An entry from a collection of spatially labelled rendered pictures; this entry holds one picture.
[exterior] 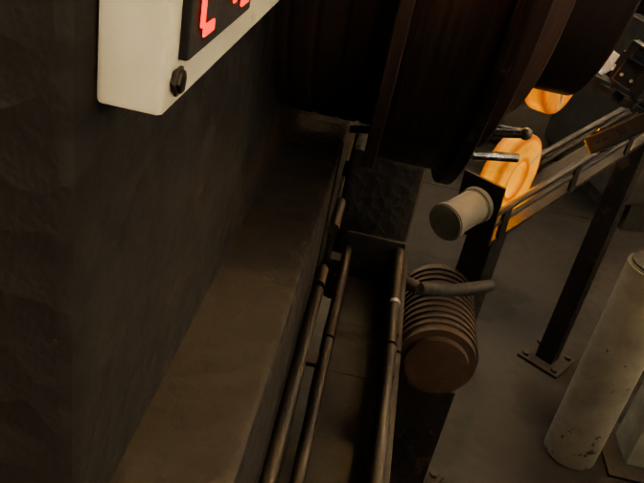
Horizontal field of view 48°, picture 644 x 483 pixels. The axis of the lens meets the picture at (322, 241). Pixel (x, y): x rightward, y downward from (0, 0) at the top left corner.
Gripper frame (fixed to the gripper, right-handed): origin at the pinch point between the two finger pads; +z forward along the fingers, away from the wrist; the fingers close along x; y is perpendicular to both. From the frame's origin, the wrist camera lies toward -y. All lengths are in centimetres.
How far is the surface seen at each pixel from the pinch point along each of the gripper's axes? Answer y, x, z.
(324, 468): -22, 65, -25
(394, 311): -17, 49, -17
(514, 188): -23.6, -2.2, -5.1
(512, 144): -15.0, 3.8, -2.6
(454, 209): -22.5, 17.1, -5.0
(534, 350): -90, -65, -18
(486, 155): -2.3, 37.5, -11.9
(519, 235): -100, -125, 18
